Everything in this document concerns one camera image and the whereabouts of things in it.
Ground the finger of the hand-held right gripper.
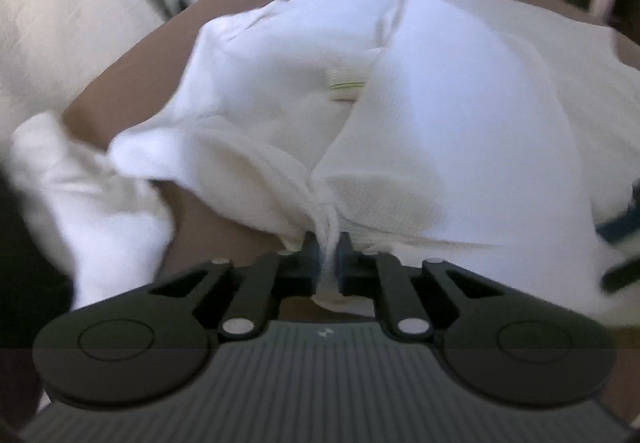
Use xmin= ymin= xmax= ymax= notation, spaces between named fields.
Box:
xmin=601 ymin=257 xmax=640 ymax=293
xmin=596 ymin=178 xmax=640 ymax=245

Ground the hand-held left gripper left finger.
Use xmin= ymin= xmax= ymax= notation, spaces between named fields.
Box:
xmin=150 ymin=230 xmax=321 ymax=339

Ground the white waffle-knit garment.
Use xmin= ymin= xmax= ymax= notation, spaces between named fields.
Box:
xmin=7 ymin=0 xmax=640 ymax=329

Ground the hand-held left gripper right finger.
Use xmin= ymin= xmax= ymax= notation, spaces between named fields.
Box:
xmin=337 ymin=232 xmax=506 ymax=340

